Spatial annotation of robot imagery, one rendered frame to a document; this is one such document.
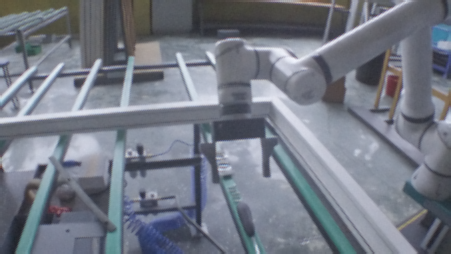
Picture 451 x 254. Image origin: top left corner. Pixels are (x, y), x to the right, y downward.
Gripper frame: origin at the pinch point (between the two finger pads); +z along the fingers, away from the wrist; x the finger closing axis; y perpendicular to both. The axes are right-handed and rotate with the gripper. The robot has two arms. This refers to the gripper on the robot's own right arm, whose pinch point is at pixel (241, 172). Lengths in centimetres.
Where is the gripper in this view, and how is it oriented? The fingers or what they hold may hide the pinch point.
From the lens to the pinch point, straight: 77.6
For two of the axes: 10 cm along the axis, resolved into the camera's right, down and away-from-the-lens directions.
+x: 9.7, -0.7, 2.1
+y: 2.1, -0.5, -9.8
